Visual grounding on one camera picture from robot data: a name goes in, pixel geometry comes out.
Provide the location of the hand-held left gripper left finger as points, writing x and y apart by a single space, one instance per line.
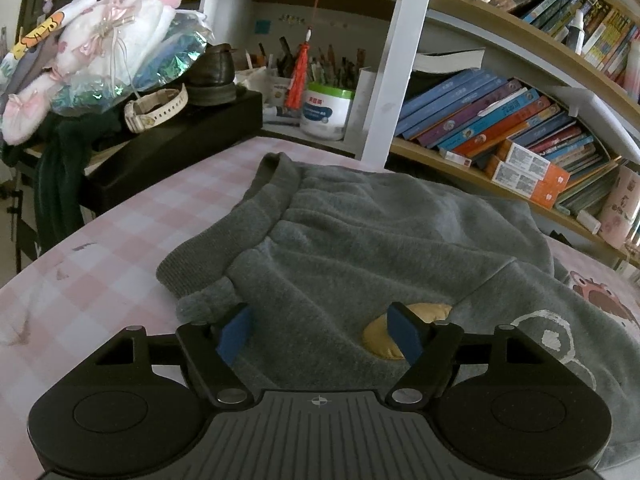
234 332

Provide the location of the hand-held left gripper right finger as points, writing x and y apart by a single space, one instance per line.
405 332

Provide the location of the grey sweatshirt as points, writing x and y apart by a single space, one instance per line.
350 240

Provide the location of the wooden bookshelf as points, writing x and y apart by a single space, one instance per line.
425 152

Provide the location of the black case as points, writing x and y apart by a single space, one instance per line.
190 145

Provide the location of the small white eraser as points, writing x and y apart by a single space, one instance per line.
587 221

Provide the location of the dark green cloth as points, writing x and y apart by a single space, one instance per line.
60 180

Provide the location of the white wristwatch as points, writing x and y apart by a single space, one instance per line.
165 110

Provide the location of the white jar green lid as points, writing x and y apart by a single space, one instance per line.
325 110

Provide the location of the row of leaning books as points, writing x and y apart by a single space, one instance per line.
500 110

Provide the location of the pink printed cup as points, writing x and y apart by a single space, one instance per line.
620 205

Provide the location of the dark leather shoe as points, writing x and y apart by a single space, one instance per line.
210 72

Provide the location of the red tassel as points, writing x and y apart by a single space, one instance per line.
298 75

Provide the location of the thick black white book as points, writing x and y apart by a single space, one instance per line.
450 60

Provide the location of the bunch of pens and brushes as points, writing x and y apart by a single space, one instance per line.
325 65

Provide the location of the pile of white pink plush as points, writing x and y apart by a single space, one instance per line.
100 35

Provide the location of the row of upright books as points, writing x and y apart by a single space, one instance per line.
600 25

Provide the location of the white shelf post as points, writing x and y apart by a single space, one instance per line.
395 60

